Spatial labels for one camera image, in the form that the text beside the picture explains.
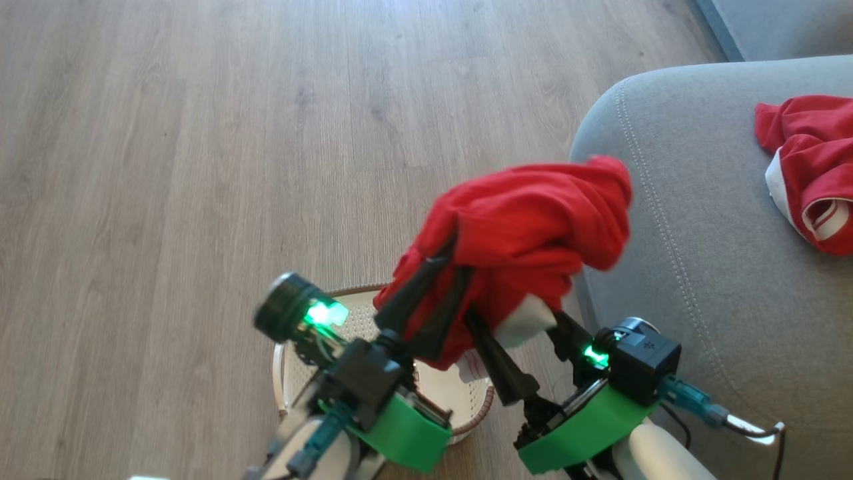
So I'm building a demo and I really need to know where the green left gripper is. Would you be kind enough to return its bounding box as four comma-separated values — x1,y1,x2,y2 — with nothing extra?
345,233,476,475

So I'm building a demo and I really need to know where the teal left camera cable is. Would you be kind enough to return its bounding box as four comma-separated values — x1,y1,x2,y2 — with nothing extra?
287,400,357,477

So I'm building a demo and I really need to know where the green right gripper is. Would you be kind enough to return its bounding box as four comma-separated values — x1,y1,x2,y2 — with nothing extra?
463,309,658,475

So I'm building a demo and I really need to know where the red garment with white trim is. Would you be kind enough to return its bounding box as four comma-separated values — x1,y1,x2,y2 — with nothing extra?
373,155,634,384

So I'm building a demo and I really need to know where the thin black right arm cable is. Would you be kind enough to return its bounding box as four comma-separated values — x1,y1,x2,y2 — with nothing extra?
660,400,788,480

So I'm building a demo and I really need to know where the red and white striped garment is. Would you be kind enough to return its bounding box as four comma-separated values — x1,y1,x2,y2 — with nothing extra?
754,95,853,256

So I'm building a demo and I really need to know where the teal right camera cable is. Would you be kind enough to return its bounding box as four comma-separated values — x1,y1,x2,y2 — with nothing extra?
660,373,784,446

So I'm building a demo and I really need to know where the white perforated laundry basket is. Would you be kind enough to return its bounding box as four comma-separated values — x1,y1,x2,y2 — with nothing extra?
272,283,497,444

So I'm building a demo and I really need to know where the grey sofa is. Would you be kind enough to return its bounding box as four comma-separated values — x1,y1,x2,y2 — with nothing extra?
570,55,853,480

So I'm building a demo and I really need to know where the teal camera cable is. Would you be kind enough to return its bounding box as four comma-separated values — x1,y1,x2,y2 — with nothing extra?
660,373,784,446
287,400,357,477

